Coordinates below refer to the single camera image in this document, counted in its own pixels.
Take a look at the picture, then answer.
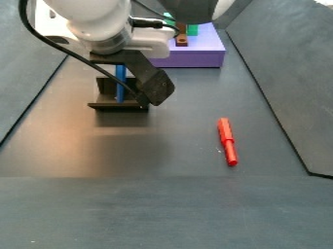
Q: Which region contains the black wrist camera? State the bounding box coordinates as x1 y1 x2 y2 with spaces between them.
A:
90 50 174 106

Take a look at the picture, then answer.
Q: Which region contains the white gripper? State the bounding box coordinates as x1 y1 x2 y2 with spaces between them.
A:
44 18 175 58

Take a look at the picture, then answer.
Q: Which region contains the black cable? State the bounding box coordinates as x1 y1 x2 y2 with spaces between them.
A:
18 0 181 106

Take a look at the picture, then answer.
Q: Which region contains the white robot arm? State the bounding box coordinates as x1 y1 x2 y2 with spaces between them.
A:
43 0 236 58

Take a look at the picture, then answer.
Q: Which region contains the brown T-shaped fixture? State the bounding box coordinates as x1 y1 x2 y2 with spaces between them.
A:
175 22 187 47

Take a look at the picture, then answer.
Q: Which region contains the purple base block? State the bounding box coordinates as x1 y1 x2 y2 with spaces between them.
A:
150 23 226 68

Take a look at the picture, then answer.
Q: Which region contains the green block right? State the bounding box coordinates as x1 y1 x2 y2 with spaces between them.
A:
186 24 199 36

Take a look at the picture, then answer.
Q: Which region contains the blue peg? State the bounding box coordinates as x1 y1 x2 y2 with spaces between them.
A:
115 63 127 104

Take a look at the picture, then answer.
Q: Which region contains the green block left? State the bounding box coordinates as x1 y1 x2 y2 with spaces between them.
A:
163 13 175 26

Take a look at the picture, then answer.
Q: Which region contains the black angle bracket fixture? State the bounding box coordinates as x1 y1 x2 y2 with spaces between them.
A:
88 77 149 111

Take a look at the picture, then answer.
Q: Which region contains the red peg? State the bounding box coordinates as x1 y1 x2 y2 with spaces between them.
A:
217 118 238 166

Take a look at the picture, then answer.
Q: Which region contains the green block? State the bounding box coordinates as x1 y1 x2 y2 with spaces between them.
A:
186 24 199 36
163 13 175 26

